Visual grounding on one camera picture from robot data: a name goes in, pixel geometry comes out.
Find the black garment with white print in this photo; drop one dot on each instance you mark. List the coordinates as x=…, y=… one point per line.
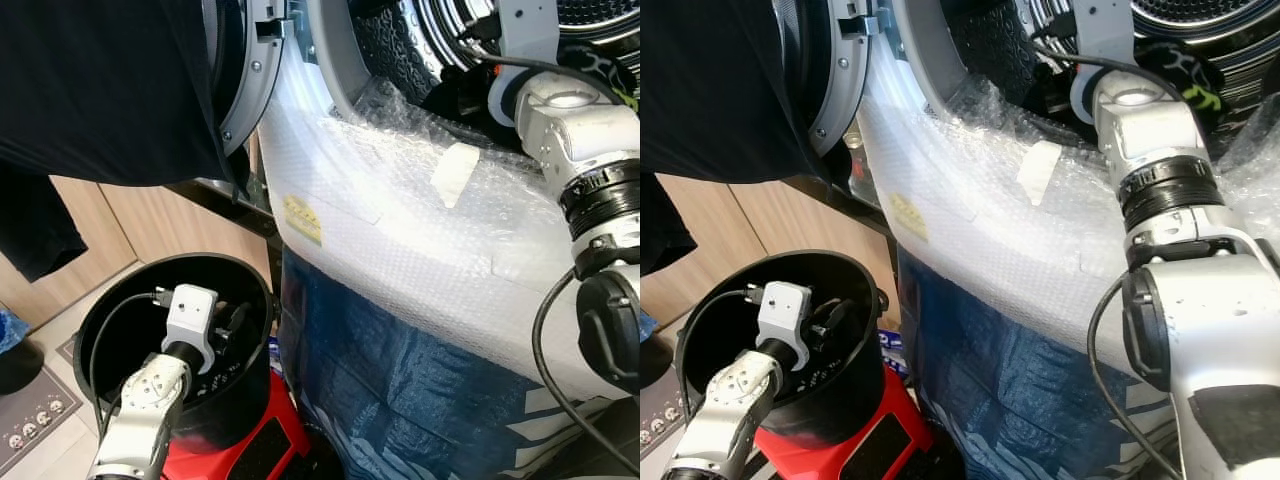
x=1180, y=70
x=600, y=70

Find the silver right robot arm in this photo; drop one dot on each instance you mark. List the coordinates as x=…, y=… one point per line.
x=1210, y=320
x=590, y=130

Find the black round laundry basket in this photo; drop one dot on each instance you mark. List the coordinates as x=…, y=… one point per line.
x=850, y=410
x=240, y=420

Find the red stool with black patch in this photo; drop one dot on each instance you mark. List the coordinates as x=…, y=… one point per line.
x=790, y=455
x=200, y=465

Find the yellow label sticker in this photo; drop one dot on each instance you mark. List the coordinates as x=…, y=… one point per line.
x=908, y=217
x=302, y=220

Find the grey patterned floor mat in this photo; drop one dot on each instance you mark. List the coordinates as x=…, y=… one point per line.
x=660, y=410
x=40, y=420

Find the clear bubble wrap sheet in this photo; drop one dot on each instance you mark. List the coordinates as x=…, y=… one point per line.
x=420, y=250
x=1000, y=250

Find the black bin with blue liner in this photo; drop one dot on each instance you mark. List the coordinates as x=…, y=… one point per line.
x=15, y=370

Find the grey washer door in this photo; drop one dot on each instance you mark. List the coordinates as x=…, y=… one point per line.
x=845, y=90
x=258, y=90

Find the large black hanging cloth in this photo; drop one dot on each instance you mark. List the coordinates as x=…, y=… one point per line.
x=720, y=90
x=100, y=90

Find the white tape piece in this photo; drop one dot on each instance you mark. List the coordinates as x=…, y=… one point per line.
x=1040, y=172
x=455, y=172

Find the grey washer door gasket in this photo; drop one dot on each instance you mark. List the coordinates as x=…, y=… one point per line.
x=925, y=50
x=335, y=50

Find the steel washer drum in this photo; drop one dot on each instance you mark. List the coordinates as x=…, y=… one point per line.
x=600, y=25
x=1200, y=15

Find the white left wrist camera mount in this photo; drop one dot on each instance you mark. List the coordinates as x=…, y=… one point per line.
x=785, y=310
x=190, y=315

